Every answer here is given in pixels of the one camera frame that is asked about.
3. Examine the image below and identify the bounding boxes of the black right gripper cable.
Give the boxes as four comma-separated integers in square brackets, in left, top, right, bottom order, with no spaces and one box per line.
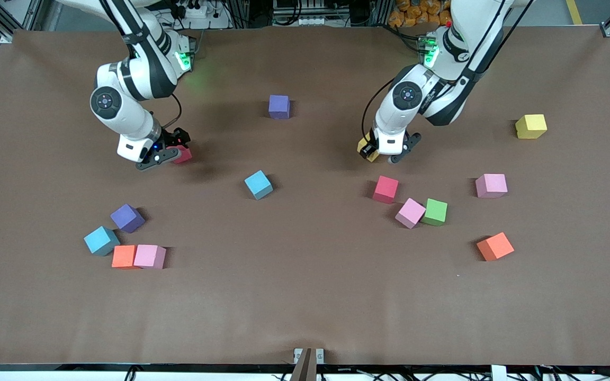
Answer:
[163,93,183,130]

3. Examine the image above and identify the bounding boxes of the pink foam cube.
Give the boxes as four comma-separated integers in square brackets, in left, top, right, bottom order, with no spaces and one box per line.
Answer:
[475,173,509,199]
[394,197,427,230]
[133,244,167,270]

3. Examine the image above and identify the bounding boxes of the light blue foam cube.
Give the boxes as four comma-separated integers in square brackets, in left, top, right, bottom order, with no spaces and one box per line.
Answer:
[83,225,121,257]
[244,170,274,201]

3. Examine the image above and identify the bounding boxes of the white power strip with plugs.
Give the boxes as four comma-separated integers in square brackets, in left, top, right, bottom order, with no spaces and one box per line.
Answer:
[177,0,232,30]

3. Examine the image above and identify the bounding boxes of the brown table cover sheet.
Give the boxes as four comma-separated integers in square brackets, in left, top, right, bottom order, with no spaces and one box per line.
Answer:
[0,26,610,366]

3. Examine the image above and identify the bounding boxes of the yellow foam cube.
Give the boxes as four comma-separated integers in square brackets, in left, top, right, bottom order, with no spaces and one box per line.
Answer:
[515,114,548,140]
[357,136,381,163]

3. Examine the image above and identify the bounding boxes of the black table edge strip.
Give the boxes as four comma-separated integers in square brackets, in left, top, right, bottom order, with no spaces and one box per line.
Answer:
[0,362,610,373]

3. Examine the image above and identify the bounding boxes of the orange foam cube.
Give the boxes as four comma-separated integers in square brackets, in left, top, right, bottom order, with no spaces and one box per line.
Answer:
[476,232,515,262]
[111,244,139,270]

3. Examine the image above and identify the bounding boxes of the grey bracket with brown post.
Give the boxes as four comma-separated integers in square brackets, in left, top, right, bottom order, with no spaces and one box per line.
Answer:
[293,347,325,381]

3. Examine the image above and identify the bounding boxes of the green foam cube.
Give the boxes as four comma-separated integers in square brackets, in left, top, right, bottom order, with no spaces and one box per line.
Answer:
[422,198,448,227]

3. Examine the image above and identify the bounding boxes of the bag of orange fruit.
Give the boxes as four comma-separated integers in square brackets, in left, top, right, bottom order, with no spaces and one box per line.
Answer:
[388,0,454,28]

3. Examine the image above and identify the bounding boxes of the purple foam cube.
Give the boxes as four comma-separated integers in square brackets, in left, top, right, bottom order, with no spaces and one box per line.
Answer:
[268,95,291,120]
[110,203,146,234]

